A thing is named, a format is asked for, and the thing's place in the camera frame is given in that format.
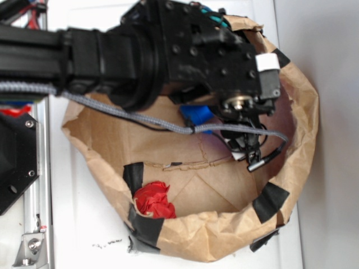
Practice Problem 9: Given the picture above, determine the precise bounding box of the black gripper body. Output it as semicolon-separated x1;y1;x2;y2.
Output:
121;1;280;118

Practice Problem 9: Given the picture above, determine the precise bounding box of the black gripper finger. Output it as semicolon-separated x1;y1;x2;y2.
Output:
221;116;266;165

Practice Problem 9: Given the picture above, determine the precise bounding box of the brown paper bag bin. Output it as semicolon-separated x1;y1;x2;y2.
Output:
62;16;319;262

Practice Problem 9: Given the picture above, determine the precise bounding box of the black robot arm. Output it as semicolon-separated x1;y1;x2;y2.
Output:
1;1;283;171

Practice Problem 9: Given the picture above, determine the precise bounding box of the blue plastic bottle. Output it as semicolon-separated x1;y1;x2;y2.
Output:
179;105;214;129

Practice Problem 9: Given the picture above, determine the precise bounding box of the metal corner bracket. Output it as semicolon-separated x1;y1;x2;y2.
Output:
12;233;47;268

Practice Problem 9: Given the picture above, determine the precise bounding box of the grey braided cable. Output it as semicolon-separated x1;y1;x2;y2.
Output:
0;81;289;172

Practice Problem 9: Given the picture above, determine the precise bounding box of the aluminium frame rail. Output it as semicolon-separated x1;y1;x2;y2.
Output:
21;0;54;269

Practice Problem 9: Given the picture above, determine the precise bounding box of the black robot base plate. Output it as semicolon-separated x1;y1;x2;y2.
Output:
1;114;39;215

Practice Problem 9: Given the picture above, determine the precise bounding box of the red crumpled cloth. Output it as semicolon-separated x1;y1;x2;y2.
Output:
134;181;177;219

